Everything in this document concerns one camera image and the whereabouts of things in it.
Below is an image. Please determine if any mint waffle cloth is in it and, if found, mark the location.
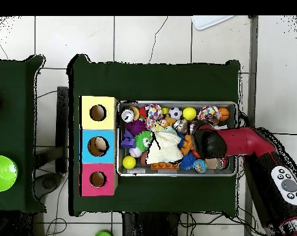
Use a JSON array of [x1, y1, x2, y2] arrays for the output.
[[160, 125, 178, 135]]

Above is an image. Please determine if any cream waffle cloth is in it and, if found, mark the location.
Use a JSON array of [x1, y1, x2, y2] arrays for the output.
[[146, 130, 184, 165]]

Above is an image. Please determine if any small orange basketball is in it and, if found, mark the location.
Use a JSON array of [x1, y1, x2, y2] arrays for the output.
[[218, 107, 230, 122]]

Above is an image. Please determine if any yellow tennis-style ball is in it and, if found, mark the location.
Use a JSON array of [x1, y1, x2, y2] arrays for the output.
[[182, 106, 197, 121]]

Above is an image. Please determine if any small soccer ball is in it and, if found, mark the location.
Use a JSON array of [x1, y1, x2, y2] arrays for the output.
[[168, 106, 183, 120]]

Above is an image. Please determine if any polka dot cloth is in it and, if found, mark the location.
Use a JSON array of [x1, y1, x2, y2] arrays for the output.
[[145, 103, 164, 130]]

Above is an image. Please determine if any green spiky toy with eyes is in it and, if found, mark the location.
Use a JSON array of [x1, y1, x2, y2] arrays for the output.
[[134, 130, 154, 152]]

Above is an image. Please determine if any purple spiky ball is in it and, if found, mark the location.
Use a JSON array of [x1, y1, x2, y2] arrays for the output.
[[125, 119, 148, 136]]

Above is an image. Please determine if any black and white can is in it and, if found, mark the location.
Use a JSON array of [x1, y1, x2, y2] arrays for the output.
[[120, 107, 135, 123]]

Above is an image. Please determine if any smooth yellow ball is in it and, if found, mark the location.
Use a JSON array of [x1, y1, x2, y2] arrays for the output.
[[122, 155, 137, 170]]

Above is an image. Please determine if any white tray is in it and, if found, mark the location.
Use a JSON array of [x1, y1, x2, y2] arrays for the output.
[[191, 15, 235, 31]]

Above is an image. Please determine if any dark green side table cloth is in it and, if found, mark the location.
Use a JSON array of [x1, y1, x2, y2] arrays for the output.
[[0, 55, 47, 213]]

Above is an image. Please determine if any shallow wire mesh bin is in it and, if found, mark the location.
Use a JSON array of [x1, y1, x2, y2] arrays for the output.
[[116, 100, 238, 177]]

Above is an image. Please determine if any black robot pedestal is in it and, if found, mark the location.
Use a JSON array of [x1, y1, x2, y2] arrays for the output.
[[122, 212, 181, 236]]

